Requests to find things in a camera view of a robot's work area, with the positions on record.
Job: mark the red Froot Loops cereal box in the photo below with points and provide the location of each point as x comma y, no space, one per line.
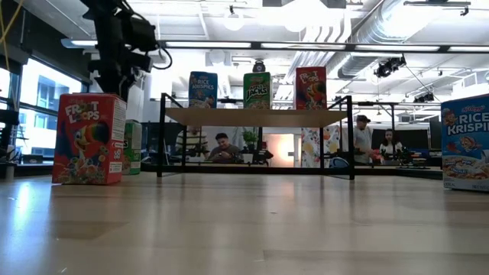
88,141
310,88

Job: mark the green Apple Jacks cereal box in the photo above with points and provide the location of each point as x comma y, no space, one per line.
133,153
257,91

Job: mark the blue Rice Krispies cereal box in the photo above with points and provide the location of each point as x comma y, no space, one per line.
466,153
202,89

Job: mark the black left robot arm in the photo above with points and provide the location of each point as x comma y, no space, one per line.
109,23

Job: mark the wooden shelf black metal legs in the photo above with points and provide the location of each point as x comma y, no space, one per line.
252,117

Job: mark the dark office partition panel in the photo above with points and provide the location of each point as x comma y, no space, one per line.
151,135

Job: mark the black overhead beam with lights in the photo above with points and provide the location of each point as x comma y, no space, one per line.
208,44

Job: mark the person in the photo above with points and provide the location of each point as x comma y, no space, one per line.
223,151
193,143
361,139
389,147

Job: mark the round white pendant lamp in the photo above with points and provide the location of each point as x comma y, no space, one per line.
234,23

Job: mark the small potted green plant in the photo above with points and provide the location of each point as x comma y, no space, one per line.
250,137

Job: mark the floral patterned partition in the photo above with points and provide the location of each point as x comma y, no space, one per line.
311,147

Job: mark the black ceiling spotlight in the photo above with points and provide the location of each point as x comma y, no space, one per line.
387,68
424,98

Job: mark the black round hanging camera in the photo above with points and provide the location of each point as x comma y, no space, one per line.
259,66

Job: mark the silver ventilation duct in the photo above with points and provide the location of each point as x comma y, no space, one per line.
359,63

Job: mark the black metal station frame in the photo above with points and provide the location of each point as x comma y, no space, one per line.
392,118

